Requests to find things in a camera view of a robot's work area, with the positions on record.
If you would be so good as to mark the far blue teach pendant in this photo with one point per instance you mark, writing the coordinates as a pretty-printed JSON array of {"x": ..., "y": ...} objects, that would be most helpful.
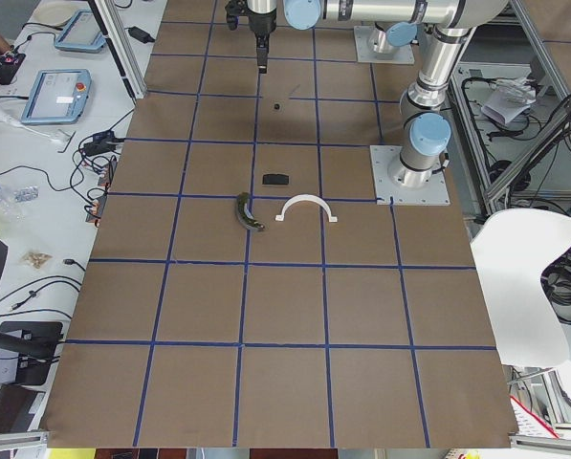
[{"x": 81, "y": 34}]

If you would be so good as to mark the near blue teach pendant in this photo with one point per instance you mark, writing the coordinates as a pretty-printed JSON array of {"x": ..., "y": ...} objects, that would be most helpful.
[{"x": 57, "y": 97}]

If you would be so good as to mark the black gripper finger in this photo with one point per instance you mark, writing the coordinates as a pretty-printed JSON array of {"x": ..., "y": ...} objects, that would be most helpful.
[{"x": 262, "y": 46}]

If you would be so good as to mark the black brake pad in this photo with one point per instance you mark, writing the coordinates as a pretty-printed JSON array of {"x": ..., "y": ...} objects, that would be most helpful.
[{"x": 275, "y": 179}]

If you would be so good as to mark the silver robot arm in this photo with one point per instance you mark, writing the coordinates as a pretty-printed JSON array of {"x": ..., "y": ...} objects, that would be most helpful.
[
  {"x": 304, "y": 15},
  {"x": 427, "y": 133}
]

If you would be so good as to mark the olive metal brake shoe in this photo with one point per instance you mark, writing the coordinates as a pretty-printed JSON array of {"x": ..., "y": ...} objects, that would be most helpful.
[{"x": 244, "y": 215}]

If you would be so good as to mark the clear plastic water bottle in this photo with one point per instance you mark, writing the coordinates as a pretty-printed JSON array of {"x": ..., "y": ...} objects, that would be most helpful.
[{"x": 10, "y": 199}]

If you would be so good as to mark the blue teach pendant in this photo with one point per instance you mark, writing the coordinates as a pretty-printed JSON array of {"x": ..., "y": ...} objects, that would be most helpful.
[
  {"x": 57, "y": 97},
  {"x": 81, "y": 34}
]

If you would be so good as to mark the white plastic chair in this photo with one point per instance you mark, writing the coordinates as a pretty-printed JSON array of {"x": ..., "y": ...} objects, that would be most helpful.
[{"x": 510, "y": 253}]

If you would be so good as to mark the white curved plastic bracket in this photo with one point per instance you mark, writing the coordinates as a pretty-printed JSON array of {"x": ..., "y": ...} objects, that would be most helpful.
[{"x": 307, "y": 200}]

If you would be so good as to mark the black power adapter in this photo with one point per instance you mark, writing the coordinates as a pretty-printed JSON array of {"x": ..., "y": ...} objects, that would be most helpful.
[{"x": 140, "y": 35}]

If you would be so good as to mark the white paper plate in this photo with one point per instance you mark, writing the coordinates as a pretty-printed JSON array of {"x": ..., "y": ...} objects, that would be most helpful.
[{"x": 55, "y": 14}]

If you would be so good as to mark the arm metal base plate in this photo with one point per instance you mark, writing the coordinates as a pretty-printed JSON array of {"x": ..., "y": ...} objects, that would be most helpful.
[
  {"x": 397, "y": 185},
  {"x": 372, "y": 46}
]

